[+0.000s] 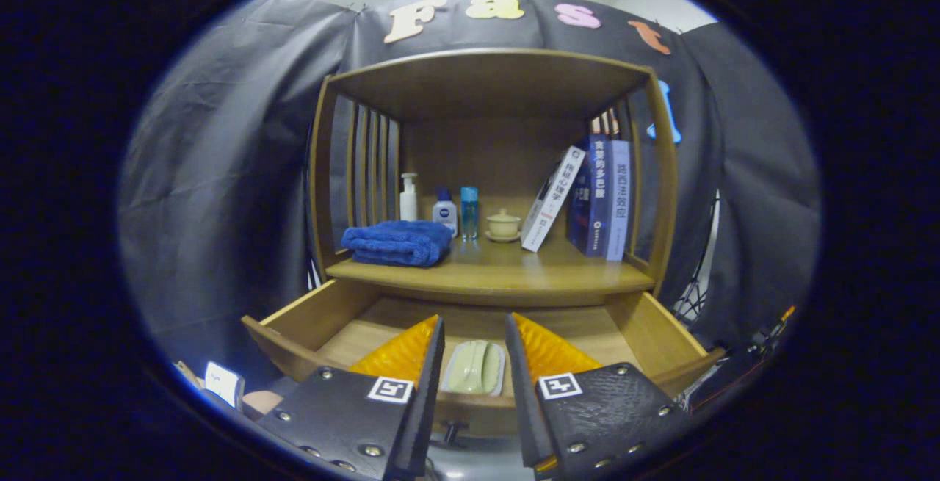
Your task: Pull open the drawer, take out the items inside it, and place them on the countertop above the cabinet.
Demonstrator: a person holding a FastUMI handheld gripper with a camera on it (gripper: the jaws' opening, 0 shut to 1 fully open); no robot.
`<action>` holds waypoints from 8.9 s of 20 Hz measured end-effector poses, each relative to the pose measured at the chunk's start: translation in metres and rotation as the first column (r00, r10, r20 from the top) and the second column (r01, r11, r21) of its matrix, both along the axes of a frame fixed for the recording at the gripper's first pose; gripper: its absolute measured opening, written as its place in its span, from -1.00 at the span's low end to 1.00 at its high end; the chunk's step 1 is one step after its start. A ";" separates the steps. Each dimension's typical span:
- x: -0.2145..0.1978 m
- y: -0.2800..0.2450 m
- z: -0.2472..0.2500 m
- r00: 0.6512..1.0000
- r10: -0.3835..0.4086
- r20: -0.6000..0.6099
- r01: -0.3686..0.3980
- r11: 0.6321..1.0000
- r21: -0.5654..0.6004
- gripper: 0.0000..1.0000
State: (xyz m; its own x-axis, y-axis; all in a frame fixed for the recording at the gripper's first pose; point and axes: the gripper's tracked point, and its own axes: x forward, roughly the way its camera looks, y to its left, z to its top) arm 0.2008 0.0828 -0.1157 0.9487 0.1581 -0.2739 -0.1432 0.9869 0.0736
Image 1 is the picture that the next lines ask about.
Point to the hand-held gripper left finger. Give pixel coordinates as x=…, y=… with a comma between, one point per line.
x=422, y=407

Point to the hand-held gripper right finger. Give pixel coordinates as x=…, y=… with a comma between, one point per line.
x=525, y=407

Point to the green scrub brush white pad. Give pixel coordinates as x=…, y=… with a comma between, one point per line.
x=474, y=367

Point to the wooden drawer with black knob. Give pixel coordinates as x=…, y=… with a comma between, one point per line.
x=330, y=312

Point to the wooden countertop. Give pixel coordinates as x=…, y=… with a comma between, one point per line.
x=514, y=266

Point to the wooden cabinet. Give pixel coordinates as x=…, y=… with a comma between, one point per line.
x=492, y=84

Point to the blue folded towel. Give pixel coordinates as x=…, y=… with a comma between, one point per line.
x=396, y=244

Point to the beige lidded teacup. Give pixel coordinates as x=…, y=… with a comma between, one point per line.
x=504, y=226

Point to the white bottle with blue cap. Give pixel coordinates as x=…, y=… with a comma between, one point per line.
x=444, y=215

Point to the clear blue bottle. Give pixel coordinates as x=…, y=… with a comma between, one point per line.
x=469, y=213

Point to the white card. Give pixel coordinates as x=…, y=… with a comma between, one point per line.
x=222, y=384

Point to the white pump bottle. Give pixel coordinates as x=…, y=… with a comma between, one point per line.
x=408, y=205

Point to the white book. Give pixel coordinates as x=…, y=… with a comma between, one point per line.
x=552, y=198

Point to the black backdrop stand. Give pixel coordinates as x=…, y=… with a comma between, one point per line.
x=698, y=283

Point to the dark blue book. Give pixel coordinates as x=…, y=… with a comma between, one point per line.
x=593, y=198

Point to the light blue book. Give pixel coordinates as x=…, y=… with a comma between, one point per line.
x=619, y=202

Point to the orange and black clamp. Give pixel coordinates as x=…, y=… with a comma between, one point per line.
x=775, y=327

